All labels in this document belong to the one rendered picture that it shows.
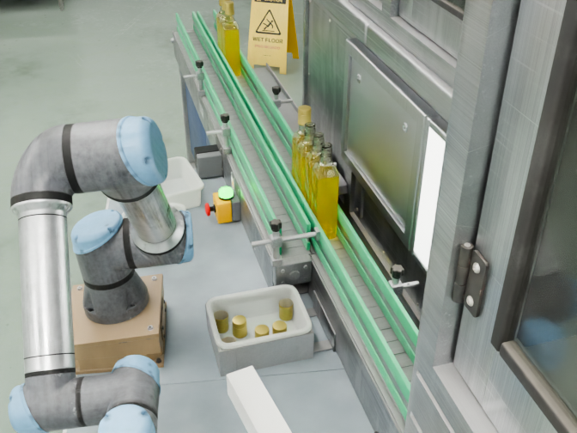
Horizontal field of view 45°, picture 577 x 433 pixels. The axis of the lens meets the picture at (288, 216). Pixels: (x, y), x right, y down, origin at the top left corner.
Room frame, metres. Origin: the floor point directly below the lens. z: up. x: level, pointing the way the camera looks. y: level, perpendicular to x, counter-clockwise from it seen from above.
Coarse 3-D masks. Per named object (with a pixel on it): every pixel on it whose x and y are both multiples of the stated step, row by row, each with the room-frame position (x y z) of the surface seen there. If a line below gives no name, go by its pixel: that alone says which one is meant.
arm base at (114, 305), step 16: (96, 288) 1.18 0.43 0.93; (112, 288) 1.18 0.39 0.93; (128, 288) 1.20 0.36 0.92; (144, 288) 1.24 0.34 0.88; (96, 304) 1.18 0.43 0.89; (112, 304) 1.17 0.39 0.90; (128, 304) 1.19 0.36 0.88; (144, 304) 1.21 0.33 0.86; (96, 320) 1.17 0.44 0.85; (112, 320) 1.16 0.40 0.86
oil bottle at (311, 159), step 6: (306, 156) 1.53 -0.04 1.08; (312, 156) 1.51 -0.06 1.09; (318, 156) 1.50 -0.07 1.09; (306, 162) 1.52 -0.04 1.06; (312, 162) 1.49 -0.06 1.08; (306, 168) 1.52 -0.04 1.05; (312, 168) 1.49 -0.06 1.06; (306, 174) 1.52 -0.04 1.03; (306, 180) 1.52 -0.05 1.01; (306, 186) 1.52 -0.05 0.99; (306, 192) 1.52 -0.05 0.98; (306, 198) 1.52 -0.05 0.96
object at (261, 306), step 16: (272, 288) 1.30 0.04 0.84; (288, 288) 1.30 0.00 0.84; (208, 304) 1.24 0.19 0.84; (224, 304) 1.26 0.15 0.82; (240, 304) 1.27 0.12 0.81; (256, 304) 1.28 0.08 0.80; (272, 304) 1.29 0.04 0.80; (256, 320) 1.26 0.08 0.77; (272, 320) 1.26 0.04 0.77; (288, 320) 1.26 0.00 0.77; (304, 320) 1.19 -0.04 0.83; (224, 336) 1.20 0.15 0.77; (272, 336) 1.13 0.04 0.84; (288, 336) 1.13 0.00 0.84
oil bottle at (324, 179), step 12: (324, 168) 1.45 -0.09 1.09; (336, 168) 1.45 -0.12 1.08; (312, 180) 1.48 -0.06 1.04; (324, 180) 1.44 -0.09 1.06; (336, 180) 1.45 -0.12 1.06; (312, 192) 1.48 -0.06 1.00; (324, 192) 1.44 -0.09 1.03; (336, 192) 1.45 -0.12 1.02; (312, 204) 1.47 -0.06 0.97; (324, 204) 1.44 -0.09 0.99; (336, 204) 1.45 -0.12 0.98; (324, 216) 1.44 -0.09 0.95; (336, 216) 1.45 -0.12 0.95; (324, 228) 1.44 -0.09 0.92; (336, 228) 1.45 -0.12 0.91
